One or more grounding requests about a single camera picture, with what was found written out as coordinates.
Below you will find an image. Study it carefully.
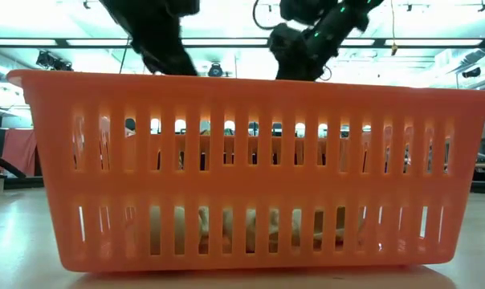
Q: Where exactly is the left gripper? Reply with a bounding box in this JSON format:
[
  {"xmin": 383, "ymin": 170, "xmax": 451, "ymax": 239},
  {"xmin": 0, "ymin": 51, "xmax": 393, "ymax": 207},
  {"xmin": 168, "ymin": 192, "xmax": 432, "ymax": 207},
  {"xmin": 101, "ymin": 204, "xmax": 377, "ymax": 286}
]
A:
[{"xmin": 129, "ymin": 27, "xmax": 199, "ymax": 77}]

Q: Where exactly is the red cloth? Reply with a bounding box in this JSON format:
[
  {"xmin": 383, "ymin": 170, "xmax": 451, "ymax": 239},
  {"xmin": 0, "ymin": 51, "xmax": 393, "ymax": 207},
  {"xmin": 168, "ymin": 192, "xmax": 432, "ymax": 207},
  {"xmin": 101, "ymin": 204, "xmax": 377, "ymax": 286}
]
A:
[{"xmin": 0, "ymin": 128, "xmax": 39, "ymax": 177}]

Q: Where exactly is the black curved object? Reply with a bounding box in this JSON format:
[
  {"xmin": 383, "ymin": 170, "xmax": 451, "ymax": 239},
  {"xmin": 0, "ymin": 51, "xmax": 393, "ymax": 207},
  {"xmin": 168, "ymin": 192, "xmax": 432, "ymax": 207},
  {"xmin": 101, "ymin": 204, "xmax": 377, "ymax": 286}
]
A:
[{"xmin": 0, "ymin": 154, "xmax": 26, "ymax": 180}]

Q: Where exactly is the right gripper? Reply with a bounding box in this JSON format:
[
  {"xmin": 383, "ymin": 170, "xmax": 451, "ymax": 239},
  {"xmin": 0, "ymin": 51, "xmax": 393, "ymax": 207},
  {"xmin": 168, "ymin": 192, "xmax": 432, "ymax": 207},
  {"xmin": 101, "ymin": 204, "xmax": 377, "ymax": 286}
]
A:
[{"xmin": 267, "ymin": 22, "xmax": 332, "ymax": 82}]

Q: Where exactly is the black overhead frame rail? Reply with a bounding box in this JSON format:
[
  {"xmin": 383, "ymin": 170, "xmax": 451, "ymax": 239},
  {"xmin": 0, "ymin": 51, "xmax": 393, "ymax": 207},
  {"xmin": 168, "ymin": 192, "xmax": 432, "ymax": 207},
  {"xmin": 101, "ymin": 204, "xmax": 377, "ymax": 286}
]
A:
[{"xmin": 0, "ymin": 37, "xmax": 485, "ymax": 48}]

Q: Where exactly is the yellow hanging cord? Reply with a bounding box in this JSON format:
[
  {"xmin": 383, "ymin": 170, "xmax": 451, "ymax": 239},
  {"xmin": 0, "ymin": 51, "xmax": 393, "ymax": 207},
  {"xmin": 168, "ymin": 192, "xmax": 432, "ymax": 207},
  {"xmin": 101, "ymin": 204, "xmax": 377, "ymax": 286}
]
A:
[{"xmin": 390, "ymin": 0, "xmax": 399, "ymax": 56}]

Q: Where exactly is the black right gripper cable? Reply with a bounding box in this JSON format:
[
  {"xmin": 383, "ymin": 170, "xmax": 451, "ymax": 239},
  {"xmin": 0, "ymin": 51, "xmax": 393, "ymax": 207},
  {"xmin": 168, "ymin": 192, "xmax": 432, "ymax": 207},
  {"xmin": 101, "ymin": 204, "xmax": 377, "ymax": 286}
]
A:
[{"xmin": 252, "ymin": 0, "xmax": 283, "ymax": 31}]

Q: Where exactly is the orange slotted plastic basket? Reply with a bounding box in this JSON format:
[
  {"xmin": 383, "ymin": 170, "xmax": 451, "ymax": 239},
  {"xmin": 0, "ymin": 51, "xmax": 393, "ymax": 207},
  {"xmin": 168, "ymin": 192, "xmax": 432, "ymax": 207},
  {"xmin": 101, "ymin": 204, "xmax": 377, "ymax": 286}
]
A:
[{"xmin": 6, "ymin": 68, "xmax": 485, "ymax": 274}]

